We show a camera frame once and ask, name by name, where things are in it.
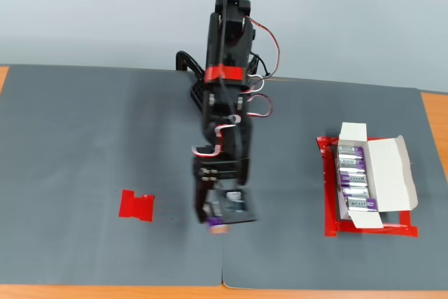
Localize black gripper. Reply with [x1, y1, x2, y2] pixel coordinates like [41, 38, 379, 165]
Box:
[190, 156, 252, 225]

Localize purple silver nine-volt battery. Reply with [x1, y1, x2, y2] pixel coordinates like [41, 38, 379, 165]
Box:
[340, 186, 372, 200]
[338, 158, 368, 174]
[338, 172, 368, 188]
[204, 216, 231, 236]
[346, 197, 379, 213]
[337, 145, 366, 160]

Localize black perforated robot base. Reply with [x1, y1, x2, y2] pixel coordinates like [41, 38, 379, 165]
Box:
[188, 79, 208, 111]

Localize white cardboard box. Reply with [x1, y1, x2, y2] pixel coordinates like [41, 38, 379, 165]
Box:
[336, 122, 419, 230]

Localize red tape patch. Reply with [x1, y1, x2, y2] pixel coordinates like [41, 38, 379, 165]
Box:
[118, 189, 155, 223]

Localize grey rubber mat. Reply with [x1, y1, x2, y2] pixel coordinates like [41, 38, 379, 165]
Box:
[0, 64, 225, 287]
[222, 76, 448, 292]

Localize red tape band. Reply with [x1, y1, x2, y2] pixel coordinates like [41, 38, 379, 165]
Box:
[204, 64, 246, 83]

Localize black table clamp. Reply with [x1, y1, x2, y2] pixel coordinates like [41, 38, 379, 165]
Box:
[175, 50, 207, 80]

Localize black square wrist camera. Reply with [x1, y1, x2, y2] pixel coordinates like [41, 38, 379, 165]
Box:
[209, 188, 260, 225]

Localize wrist red white servo wire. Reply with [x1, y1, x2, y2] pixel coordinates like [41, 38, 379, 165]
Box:
[191, 114, 243, 158]

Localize looped red white servo wire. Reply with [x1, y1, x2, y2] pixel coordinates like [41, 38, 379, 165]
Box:
[244, 74, 274, 120]

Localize red tape frame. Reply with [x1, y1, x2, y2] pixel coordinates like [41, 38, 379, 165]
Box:
[315, 134, 420, 239]

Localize black camera cable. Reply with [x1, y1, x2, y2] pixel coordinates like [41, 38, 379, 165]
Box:
[219, 0, 246, 188]

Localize black power cable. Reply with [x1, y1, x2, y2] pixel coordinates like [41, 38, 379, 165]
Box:
[251, 53, 273, 80]

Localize long red white servo wire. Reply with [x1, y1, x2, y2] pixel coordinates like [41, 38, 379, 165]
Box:
[244, 16, 281, 78]

